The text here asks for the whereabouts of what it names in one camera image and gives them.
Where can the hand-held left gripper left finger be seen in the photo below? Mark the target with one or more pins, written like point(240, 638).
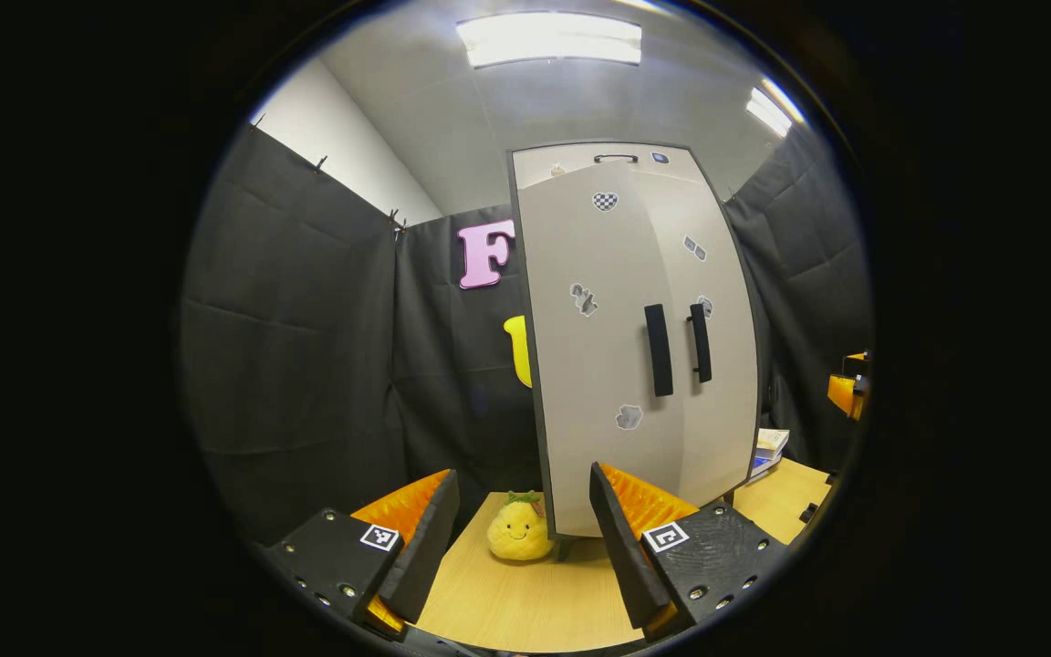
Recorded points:
point(421, 557)

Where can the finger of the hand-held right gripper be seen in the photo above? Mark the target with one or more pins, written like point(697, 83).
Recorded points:
point(847, 392)

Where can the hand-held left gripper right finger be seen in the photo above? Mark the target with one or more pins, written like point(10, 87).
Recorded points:
point(630, 566)

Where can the grey shoe cabinet door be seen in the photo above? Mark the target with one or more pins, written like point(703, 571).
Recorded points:
point(726, 411)
point(589, 365)

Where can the grey shoe cabinet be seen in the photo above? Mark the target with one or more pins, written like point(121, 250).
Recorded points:
point(580, 164)

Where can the stack of books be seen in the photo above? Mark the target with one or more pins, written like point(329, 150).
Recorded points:
point(770, 444)

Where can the yellow plush toy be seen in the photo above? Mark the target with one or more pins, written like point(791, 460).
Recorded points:
point(518, 534)

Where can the black backdrop cloth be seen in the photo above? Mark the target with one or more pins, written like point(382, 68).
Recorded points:
point(306, 347)

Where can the small ceiling light panel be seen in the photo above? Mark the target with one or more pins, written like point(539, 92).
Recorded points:
point(772, 108)

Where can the large ceiling light panel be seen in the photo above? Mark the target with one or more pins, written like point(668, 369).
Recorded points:
point(548, 39)

